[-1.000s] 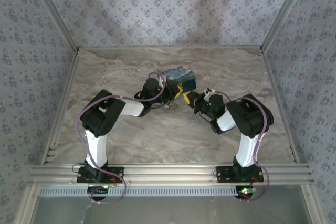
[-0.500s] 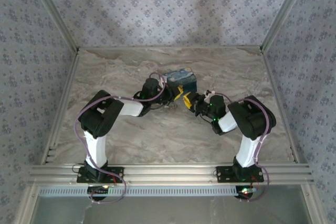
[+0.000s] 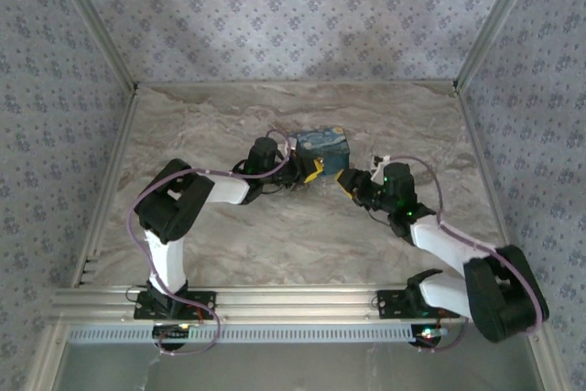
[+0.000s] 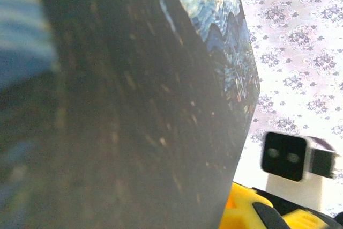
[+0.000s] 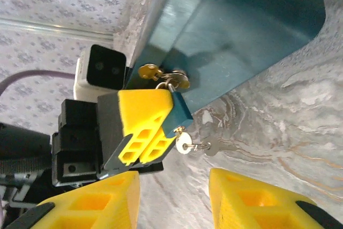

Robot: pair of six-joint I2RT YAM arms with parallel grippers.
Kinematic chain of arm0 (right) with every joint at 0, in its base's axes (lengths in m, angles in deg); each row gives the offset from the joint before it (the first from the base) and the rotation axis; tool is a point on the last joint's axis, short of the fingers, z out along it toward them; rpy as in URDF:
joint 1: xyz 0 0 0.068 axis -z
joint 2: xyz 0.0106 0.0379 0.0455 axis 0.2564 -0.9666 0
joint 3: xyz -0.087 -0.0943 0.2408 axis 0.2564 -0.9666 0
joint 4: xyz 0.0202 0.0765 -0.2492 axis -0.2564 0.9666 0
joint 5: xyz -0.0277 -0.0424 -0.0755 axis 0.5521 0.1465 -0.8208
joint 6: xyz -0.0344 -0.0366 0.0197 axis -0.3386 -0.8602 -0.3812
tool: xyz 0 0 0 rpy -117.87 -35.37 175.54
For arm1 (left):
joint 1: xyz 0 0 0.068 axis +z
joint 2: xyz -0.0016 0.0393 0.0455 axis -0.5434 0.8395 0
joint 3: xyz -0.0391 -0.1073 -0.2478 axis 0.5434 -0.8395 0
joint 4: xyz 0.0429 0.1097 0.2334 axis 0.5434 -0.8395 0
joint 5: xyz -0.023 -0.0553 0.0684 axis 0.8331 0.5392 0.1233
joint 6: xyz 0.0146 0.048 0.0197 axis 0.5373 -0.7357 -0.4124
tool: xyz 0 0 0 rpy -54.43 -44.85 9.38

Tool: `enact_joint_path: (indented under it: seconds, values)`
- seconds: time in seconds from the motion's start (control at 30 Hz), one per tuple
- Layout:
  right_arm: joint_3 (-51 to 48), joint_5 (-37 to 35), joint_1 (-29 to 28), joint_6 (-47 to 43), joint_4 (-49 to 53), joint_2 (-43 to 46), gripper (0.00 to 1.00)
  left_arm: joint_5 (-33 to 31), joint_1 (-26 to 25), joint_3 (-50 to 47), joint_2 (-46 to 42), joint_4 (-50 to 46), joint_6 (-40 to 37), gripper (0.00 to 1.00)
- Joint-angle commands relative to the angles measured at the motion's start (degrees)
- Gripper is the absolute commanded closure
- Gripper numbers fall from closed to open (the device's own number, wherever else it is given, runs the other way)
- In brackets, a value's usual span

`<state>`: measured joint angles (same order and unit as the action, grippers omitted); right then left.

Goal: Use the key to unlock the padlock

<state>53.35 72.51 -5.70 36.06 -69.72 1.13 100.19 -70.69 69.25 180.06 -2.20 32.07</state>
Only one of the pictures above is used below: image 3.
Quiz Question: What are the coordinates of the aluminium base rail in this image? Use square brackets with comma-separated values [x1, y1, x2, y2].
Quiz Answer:
[50, 287, 463, 321]

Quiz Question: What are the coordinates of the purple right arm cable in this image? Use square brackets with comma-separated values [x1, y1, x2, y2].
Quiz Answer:
[388, 155, 550, 354]

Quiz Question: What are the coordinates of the blue starry night tin box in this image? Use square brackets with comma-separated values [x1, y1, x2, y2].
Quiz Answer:
[288, 125, 353, 178]

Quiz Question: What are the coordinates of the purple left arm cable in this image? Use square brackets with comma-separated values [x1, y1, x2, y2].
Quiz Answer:
[126, 128, 294, 356]

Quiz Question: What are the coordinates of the aluminium frame post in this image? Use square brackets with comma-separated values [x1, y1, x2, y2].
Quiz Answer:
[452, 0, 548, 90]
[48, 0, 141, 92]
[25, 321, 70, 391]
[524, 321, 567, 391]

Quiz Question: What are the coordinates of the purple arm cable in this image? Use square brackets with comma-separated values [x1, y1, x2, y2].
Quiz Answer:
[388, 155, 550, 354]
[126, 128, 294, 356]

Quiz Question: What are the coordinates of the small circuit board with LEDs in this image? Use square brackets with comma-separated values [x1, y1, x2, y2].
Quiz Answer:
[152, 322, 192, 337]
[411, 325, 448, 344]

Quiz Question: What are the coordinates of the grey slotted cable duct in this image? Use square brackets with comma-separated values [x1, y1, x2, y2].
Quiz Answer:
[67, 322, 443, 345]

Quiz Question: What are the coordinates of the aluminium table edge rail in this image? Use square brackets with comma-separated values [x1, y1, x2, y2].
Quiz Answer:
[455, 86, 521, 250]
[71, 87, 141, 289]

